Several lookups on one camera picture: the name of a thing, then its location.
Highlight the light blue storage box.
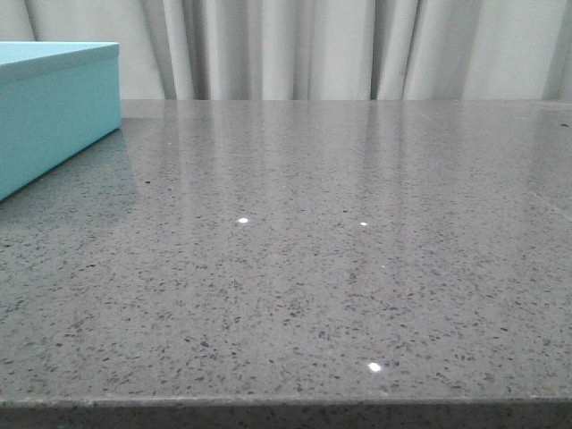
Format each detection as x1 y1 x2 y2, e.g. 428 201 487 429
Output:
1 41 122 198

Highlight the grey pleated curtain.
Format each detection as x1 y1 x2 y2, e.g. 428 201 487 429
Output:
1 1 571 100

